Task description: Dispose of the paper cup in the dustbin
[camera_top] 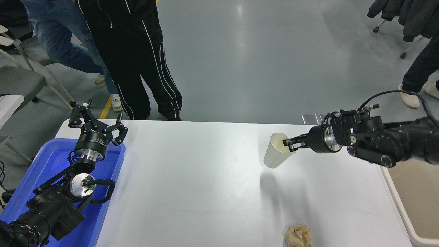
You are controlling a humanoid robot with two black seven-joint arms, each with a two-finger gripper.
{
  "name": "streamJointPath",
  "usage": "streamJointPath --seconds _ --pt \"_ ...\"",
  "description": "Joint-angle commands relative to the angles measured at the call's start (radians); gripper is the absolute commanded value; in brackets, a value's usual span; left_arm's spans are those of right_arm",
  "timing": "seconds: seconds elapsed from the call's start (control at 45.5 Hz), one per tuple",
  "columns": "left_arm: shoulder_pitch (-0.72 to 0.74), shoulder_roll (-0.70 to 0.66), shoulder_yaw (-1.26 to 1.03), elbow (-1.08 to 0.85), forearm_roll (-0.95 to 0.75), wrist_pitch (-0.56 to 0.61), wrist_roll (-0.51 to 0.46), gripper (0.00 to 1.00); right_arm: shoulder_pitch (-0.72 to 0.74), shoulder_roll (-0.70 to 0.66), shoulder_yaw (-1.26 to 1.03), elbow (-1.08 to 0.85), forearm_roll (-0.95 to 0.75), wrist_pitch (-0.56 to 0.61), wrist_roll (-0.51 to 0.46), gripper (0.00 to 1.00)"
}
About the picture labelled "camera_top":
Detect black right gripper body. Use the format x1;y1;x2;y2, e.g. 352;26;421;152
307;125;327;154

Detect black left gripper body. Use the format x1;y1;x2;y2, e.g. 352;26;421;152
74;127;114;156

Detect white paper cup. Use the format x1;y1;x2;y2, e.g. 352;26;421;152
263;133;297;169

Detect blue plastic tray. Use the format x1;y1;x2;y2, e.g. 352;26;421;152
0;138;126;247

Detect person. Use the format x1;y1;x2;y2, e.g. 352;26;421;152
20;0;124;112
74;0;183;121
398;45;439;109

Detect small white side table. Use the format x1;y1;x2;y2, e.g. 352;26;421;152
0;95;33;164

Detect crumpled tan paper ball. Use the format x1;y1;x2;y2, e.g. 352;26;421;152
284;225;312;247

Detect large pale bin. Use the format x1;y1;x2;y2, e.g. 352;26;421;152
379;156;439;247

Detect wheeled clothes rack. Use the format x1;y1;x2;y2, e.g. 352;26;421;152
373;19;427;59

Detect dark hanging jackets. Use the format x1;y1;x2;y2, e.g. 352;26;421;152
367;0;439;43

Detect grey chair with white frame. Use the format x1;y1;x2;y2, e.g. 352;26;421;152
0;24;76;112

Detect black cable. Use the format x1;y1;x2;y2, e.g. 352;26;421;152
0;161;16;210

